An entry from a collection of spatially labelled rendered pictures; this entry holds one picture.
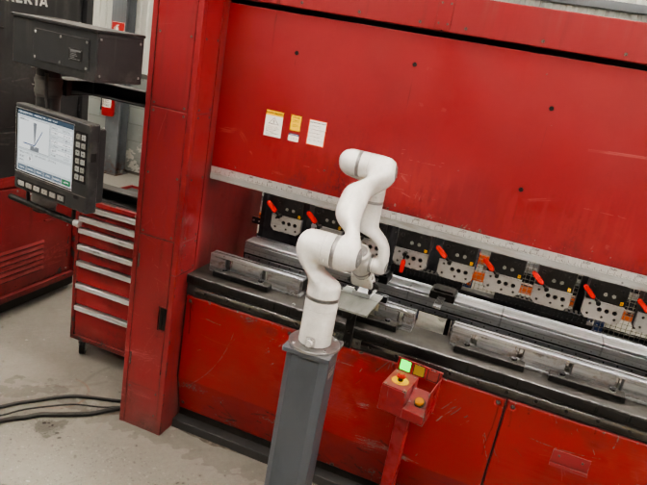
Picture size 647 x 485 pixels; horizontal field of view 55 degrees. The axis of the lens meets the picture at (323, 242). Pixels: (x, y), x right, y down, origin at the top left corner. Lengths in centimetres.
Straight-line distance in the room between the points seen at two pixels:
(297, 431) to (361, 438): 70
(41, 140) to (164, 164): 52
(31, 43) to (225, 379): 173
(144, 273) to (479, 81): 175
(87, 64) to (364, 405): 185
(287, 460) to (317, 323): 57
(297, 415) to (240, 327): 81
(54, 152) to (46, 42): 42
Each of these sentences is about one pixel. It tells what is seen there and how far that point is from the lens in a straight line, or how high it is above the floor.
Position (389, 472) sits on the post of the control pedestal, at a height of 36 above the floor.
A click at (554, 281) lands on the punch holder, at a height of 129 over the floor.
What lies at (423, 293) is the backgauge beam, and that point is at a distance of 308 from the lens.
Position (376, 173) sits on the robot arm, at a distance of 228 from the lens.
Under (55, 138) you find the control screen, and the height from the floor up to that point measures 150.
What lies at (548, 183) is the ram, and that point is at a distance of 262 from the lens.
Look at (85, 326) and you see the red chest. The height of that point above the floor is 22.
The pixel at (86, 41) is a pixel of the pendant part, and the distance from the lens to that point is 259.
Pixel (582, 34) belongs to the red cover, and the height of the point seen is 223.
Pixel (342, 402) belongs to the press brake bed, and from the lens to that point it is 298.
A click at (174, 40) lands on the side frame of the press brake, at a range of 286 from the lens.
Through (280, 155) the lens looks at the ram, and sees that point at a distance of 286.
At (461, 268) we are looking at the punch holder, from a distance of 272.
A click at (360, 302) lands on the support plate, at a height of 100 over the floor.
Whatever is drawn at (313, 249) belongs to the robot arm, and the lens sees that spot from 212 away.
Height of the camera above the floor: 203
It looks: 17 degrees down
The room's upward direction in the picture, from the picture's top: 10 degrees clockwise
